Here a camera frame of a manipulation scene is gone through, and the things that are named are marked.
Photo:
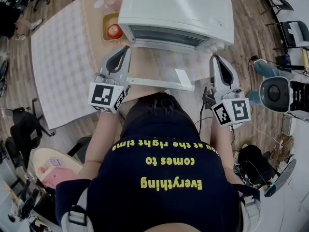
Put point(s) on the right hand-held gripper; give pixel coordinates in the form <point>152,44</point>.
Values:
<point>237,110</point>

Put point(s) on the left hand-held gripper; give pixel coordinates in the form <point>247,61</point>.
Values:
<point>101,94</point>

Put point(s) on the glass toaster oven door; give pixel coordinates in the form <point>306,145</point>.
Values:
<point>157,83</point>

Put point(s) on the white toaster oven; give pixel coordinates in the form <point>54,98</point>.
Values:
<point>173,6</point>

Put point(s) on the person's left forearm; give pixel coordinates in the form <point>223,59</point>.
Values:
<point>103,134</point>

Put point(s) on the person's right forearm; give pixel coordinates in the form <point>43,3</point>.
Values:
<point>222,139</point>

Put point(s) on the checkered table mat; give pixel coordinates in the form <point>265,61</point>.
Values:
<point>62,62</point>

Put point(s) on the red apple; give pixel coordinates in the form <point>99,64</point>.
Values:
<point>114,31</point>

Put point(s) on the yellow tray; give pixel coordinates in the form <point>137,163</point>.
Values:
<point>107,19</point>

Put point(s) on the round beige side table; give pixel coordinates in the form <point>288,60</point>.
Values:
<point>67,162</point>

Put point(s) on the black office chair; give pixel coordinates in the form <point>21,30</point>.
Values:
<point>25,127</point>

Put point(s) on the black chair with white seat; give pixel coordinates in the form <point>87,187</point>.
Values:
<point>290,34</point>

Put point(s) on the navy printed t-shirt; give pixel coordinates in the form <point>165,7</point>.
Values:
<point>164,197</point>

